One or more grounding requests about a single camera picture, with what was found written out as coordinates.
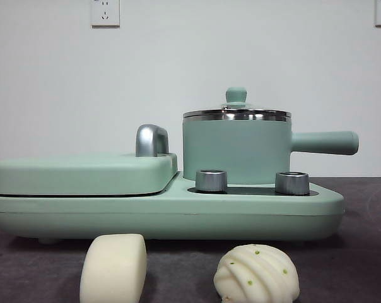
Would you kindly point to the smooth white steamed bun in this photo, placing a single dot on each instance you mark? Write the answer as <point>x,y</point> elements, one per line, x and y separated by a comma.
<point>114,268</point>

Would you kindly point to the mint green griddle cover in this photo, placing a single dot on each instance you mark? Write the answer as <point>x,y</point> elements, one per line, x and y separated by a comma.
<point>83,173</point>

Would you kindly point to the pleated white bun green specks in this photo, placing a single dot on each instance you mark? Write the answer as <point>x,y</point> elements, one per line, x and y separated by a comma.
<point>256,274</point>

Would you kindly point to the mint green breakfast machine base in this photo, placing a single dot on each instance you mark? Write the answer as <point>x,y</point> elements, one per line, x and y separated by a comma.
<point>178,217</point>

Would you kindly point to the mint green steel-lined saucepan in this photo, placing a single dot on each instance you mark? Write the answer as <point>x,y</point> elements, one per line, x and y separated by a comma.
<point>234,148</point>

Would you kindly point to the silver control knob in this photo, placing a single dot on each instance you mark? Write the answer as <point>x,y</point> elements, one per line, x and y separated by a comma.
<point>292,183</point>
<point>211,181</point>

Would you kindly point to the glass lid with green knob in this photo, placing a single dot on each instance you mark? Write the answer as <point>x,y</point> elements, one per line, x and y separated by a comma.
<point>236,96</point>

